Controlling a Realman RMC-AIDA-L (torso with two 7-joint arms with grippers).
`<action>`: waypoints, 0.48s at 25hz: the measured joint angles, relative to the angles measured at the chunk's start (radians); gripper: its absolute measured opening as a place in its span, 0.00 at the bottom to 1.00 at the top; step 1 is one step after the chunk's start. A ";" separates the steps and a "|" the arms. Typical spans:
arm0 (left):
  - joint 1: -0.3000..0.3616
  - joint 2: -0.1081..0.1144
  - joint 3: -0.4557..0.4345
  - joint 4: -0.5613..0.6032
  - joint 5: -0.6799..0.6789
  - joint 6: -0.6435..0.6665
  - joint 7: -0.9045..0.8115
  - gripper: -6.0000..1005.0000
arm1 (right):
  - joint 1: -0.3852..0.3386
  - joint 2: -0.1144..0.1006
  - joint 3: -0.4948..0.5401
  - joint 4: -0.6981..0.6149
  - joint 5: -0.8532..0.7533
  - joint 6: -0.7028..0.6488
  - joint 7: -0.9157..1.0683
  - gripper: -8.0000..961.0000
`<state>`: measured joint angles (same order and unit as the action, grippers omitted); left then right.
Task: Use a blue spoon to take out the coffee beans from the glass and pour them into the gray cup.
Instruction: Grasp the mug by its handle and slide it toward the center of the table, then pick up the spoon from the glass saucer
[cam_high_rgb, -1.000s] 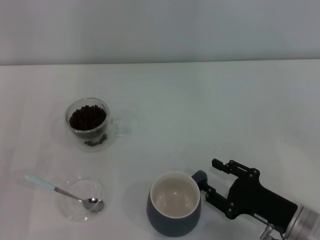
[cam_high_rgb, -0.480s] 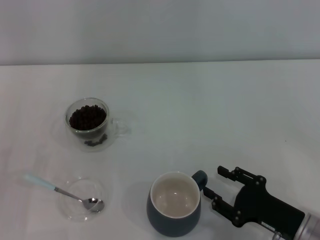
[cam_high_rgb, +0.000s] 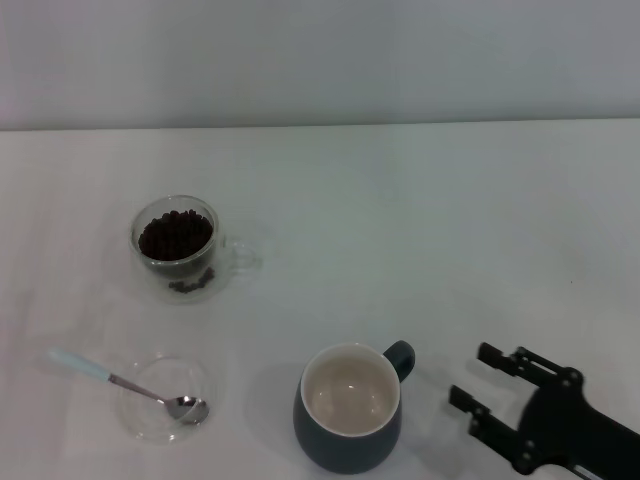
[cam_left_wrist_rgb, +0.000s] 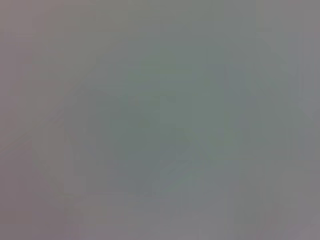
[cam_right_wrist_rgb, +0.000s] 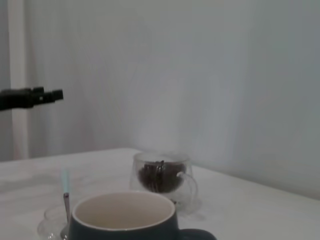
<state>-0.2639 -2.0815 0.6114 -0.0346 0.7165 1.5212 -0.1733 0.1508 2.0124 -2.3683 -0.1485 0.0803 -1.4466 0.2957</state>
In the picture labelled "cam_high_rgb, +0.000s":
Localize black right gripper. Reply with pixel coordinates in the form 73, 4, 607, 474
448, 342, 640, 480

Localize dark blue ceramic mug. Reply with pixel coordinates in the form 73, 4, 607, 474
293, 339, 416, 475

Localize spoon with light blue handle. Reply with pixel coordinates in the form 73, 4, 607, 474
47, 348, 209, 427

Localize double-walled clear glass cup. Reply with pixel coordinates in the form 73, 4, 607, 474
128, 193, 264, 307

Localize clear glass dish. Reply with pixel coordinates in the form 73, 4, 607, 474
115, 352, 221, 444

